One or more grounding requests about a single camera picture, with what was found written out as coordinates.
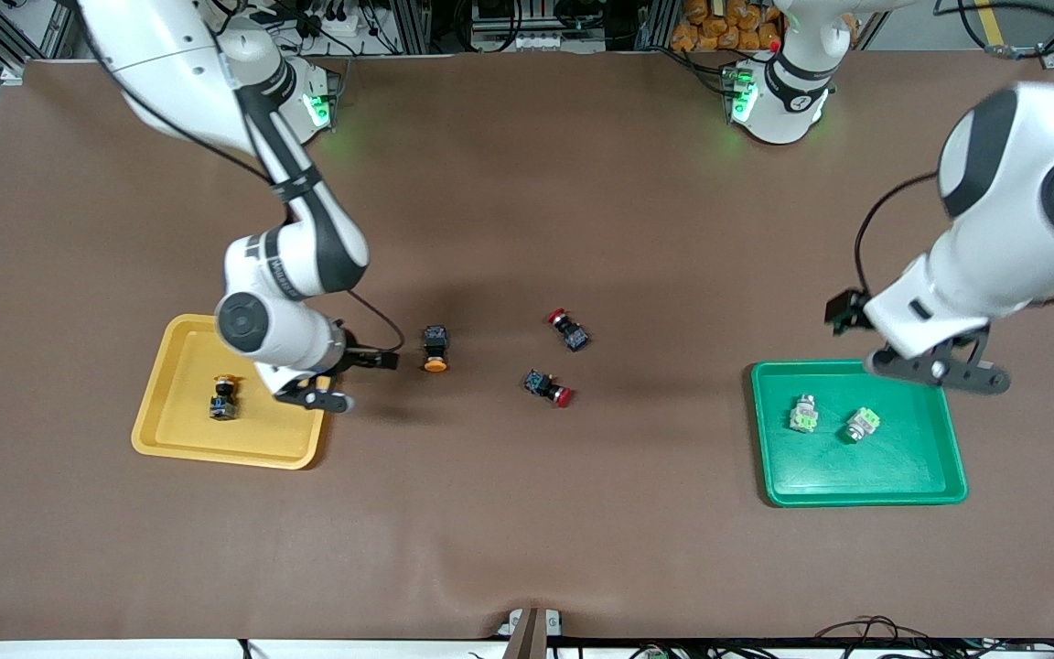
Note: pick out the red push button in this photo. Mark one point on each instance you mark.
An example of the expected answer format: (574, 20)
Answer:
(541, 383)
(573, 336)

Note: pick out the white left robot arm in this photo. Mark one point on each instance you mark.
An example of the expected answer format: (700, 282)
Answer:
(1021, 210)

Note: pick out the metal table clamp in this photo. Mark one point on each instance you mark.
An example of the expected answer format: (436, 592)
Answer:
(527, 636)

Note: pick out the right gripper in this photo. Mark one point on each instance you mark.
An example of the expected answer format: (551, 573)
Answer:
(360, 359)

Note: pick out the orange packaged snacks pile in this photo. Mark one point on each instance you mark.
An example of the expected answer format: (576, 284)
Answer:
(719, 27)

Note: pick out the green push button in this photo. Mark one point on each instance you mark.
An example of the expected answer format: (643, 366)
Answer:
(801, 418)
(864, 421)

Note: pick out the brown table mat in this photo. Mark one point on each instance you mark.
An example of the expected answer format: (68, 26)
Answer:
(527, 513)

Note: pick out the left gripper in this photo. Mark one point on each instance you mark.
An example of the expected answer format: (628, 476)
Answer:
(845, 309)

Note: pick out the yellow plastic tray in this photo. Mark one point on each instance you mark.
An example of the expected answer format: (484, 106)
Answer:
(188, 439)

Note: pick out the small-cap yellow push button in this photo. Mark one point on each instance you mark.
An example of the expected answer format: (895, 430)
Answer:
(223, 403)

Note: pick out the green plastic tray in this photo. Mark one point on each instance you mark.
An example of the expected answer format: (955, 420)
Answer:
(856, 471)

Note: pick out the white power strip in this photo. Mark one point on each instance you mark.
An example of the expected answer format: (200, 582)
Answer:
(536, 41)

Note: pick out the wide-cap yellow push button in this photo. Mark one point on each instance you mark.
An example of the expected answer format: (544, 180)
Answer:
(435, 343)

